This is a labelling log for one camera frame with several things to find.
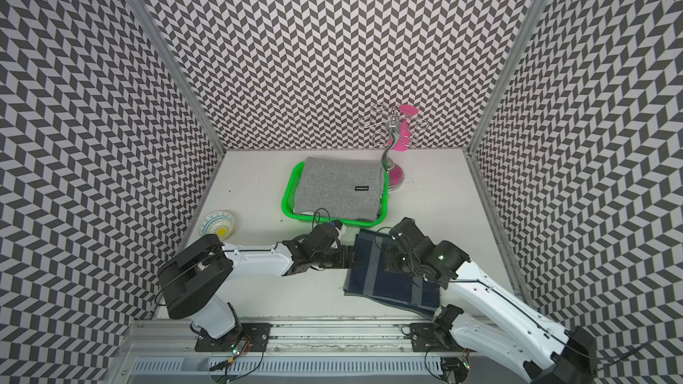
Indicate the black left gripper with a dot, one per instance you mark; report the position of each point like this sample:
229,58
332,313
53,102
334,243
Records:
346,260

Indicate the aluminium corner post right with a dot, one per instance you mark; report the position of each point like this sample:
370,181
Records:
510,66

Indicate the green plastic perforated basket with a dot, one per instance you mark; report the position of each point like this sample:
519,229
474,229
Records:
287,203

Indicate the blue yellow patterned bowl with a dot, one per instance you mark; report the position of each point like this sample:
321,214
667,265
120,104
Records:
220,223

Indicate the aluminium corner post left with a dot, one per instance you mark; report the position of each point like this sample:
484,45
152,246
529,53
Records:
151,30

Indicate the grey fuzzy scarf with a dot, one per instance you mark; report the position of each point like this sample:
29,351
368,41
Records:
347,189

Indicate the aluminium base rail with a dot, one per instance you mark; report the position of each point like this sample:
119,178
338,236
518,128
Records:
310,350

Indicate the chrome pink jewellery stand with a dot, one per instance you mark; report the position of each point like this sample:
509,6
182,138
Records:
398,122

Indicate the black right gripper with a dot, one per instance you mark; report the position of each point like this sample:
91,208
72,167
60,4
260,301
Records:
390,263

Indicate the aluminium corner post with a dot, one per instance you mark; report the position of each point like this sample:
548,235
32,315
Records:
510,66
151,30

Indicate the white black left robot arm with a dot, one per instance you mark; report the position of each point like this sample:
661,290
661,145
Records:
190,281

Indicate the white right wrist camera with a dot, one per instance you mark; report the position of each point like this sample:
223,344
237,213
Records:
339,226

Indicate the navy plaid scarf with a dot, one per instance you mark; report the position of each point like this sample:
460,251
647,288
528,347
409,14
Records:
377,276

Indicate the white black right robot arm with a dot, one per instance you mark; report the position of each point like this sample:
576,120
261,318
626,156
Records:
536,348

